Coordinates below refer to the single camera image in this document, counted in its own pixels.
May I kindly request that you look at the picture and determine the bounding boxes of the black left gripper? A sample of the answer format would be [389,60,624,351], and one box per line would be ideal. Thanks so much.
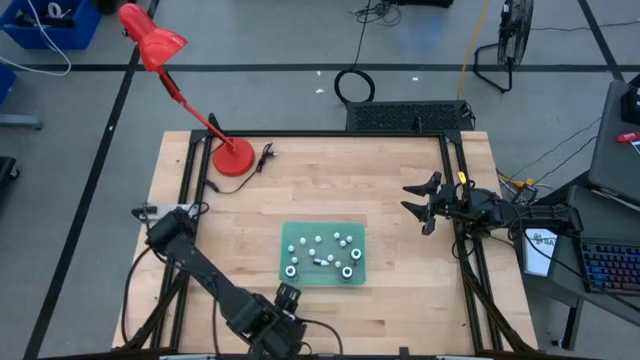
[267,282,307,351]

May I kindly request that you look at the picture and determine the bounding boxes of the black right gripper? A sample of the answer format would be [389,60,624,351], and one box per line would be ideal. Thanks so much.
[399,171,459,236]

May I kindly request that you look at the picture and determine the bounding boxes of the green translucent plastic bin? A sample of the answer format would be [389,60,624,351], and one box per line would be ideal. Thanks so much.
[278,221,368,288]

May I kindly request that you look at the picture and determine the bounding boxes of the black perforated computer case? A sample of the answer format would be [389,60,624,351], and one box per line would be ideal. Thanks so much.
[344,99,476,134]

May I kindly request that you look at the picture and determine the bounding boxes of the white paper sign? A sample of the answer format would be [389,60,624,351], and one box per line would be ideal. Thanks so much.
[522,228,560,278]

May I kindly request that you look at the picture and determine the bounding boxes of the red desk lamp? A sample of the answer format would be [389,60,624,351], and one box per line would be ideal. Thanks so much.
[117,2,256,178]

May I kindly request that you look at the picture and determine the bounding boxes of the dark grey desk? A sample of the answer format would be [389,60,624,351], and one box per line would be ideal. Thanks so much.
[514,184,640,351]

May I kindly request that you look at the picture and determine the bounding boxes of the black floor fan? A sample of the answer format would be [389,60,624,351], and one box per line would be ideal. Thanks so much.
[472,0,535,95]

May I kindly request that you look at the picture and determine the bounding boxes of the black floor box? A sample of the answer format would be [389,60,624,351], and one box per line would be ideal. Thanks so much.
[394,0,455,9]

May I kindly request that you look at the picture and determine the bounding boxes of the backlit computer keyboard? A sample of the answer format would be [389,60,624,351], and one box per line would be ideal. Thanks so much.
[579,238,640,296]

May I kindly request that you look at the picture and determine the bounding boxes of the black desktop device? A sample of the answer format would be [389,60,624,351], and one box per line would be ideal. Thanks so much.
[621,73,640,126]

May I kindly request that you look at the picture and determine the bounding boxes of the black caster base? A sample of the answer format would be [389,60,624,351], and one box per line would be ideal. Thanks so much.
[0,156,21,195]

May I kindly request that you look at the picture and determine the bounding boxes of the grey metal foot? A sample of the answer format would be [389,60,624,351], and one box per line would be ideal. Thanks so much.
[0,113,45,132]

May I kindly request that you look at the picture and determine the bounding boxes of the blue plastic bin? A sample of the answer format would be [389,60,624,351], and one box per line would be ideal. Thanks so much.
[0,0,102,51]
[0,63,17,106]

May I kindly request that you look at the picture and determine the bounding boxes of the black left camera cable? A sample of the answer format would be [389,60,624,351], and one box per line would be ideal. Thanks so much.
[294,317,345,357]

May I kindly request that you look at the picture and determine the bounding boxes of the yellow cable connector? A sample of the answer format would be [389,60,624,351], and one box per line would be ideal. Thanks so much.
[499,173,535,192]

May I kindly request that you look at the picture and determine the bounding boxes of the black coiled cable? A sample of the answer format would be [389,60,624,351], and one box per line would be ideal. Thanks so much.
[333,0,377,105]

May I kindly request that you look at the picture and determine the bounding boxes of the black lamp power cord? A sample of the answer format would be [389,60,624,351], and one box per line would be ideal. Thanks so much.
[202,142,277,195]

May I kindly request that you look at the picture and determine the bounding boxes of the tangled black cables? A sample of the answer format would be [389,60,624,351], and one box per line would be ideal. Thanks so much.
[351,0,403,27]

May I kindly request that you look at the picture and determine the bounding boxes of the white cable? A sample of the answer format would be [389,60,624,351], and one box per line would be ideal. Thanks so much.
[0,0,73,78]

